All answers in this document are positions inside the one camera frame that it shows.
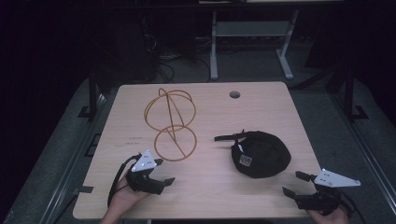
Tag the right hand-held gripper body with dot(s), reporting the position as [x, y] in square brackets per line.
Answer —
[330, 181]

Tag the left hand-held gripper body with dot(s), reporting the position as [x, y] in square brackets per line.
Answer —
[144, 163]

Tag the black cap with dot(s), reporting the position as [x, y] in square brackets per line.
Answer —
[264, 155]

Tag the person's right hand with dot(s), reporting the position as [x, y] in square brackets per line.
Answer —
[327, 217]

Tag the person's left hand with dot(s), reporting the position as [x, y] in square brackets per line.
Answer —
[124, 197]

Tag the aluminium frame rail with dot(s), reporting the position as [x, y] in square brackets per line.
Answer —
[71, 168]
[367, 149]

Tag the grey table edge bracket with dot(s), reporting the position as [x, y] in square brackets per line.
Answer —
[83, 189]

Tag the black upright post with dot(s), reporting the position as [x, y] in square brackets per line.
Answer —
[349, 93]
[92, 93]

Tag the grey metal stand frame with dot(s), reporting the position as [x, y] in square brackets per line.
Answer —
[249, 28]

